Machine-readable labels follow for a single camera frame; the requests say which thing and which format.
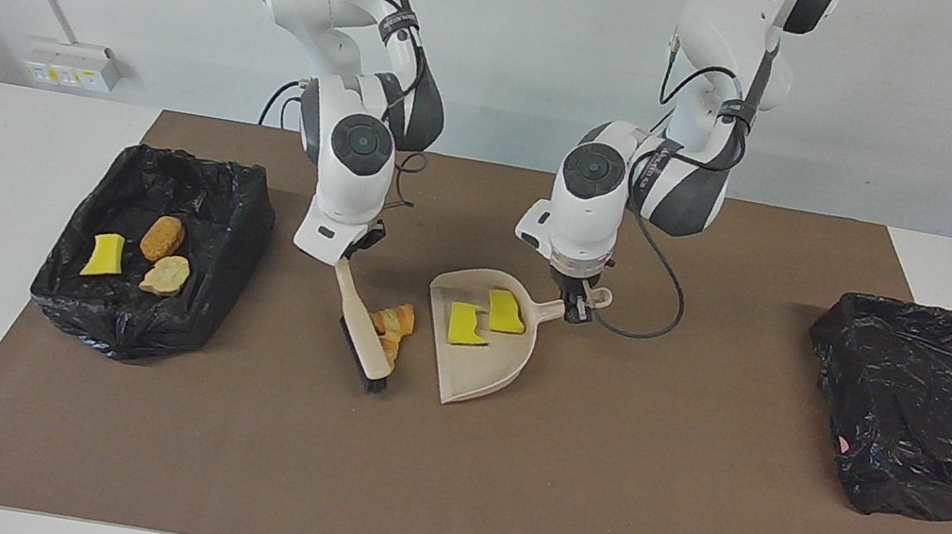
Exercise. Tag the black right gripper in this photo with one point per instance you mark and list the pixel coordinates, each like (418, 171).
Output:
(365, 242)

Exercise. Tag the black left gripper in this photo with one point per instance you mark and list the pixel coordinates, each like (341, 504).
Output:
(576, 285)

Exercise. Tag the yellow sponge chunk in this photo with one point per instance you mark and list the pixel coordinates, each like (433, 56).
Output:
(103, 256)
(507, 312)

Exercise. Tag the beige brush with black bristles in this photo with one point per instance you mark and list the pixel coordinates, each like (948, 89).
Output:
(362, 325)

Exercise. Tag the orange striped croissant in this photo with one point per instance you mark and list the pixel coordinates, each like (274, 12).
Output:
(388, 351)
(397, 319)

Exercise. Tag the beige plastic dustpan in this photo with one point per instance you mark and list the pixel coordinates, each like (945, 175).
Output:
(488, 374)

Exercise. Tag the notched yellow sponge piece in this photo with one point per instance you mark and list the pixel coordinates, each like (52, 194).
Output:
(465, 325)

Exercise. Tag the pale bread piece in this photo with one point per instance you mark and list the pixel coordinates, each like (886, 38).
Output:
(165, 275)

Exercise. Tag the brown oblong bread roll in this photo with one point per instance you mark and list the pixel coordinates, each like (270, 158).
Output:
(162, 239)

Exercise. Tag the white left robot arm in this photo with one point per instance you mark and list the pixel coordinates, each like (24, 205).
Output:
(589, 218)

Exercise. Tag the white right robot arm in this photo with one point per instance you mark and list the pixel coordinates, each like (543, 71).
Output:
(350, 190)

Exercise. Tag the black-bagged trash bin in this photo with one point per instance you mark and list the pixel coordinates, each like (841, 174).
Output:
(170, 328)

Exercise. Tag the black-bagged bin with pink spot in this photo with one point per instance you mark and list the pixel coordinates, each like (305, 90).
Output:
(921, 414)

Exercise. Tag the brown table mat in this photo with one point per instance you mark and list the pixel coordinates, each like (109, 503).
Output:
(438, 509)

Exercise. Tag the white wall socket box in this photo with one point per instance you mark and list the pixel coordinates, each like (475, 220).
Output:
(69, 64)

